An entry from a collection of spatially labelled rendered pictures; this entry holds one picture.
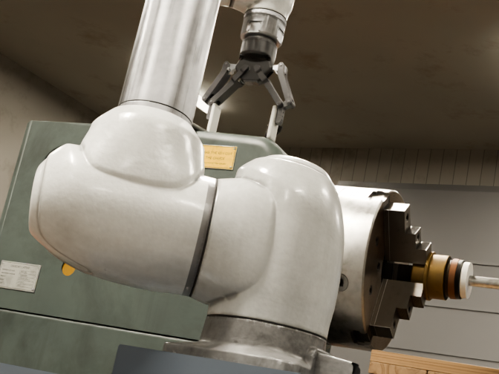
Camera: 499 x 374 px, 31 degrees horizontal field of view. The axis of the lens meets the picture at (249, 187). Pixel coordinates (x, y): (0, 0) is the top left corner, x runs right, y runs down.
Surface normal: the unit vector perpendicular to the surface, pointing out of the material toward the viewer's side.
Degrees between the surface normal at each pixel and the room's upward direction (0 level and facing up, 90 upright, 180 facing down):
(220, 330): 85
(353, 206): 57
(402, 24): 180
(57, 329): 90
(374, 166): 90
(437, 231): 90
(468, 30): 180
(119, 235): 117
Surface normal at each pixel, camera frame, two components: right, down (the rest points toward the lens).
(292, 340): 0.41, -0.27
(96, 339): -0.37, -0.32
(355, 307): -0.42, 0.35
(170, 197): 0.25, -0.48
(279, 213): -0.11, -0.33
